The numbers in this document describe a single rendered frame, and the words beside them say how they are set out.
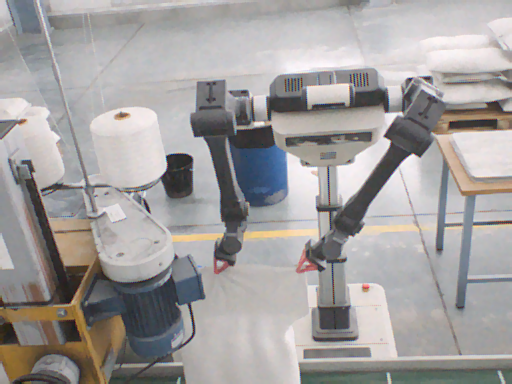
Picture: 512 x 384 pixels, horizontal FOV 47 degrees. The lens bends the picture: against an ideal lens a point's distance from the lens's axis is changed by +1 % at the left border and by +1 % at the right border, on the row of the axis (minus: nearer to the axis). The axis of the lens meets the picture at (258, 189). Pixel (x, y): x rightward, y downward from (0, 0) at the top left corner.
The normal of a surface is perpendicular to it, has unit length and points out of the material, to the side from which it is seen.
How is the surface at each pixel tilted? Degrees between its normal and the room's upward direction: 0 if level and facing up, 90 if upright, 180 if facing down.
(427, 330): 0
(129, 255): 0
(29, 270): 90
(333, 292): 90
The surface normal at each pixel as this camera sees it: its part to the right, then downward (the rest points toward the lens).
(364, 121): -0.11, -0.33
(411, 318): -0.10, -0.86
